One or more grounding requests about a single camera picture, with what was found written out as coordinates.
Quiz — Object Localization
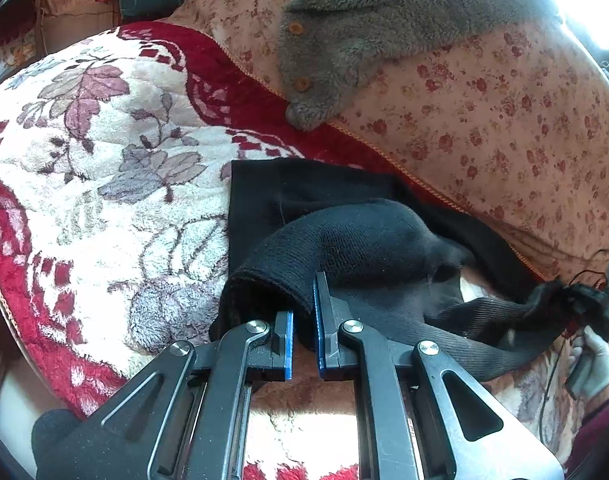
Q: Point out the black pants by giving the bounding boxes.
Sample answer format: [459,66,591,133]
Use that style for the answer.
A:
[209,158,582,382]

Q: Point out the floral red white blanket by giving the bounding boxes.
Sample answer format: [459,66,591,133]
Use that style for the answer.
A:
[0,23,469,415]

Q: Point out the pink floral quilt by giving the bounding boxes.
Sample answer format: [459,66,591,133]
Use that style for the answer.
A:
[161,0,609,281]

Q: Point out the right gloved hand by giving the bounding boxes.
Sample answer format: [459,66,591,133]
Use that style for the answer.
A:
[565,325,609,401]

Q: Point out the grey fleece garment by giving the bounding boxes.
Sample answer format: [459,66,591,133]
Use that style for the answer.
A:
[277,0,558,131]

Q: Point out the pink sleeve forearm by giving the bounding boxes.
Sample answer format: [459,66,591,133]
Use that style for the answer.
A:
[565,398,609,470]

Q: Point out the thin black charger cable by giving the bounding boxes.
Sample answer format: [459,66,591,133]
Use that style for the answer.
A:
[563,249,609,286]

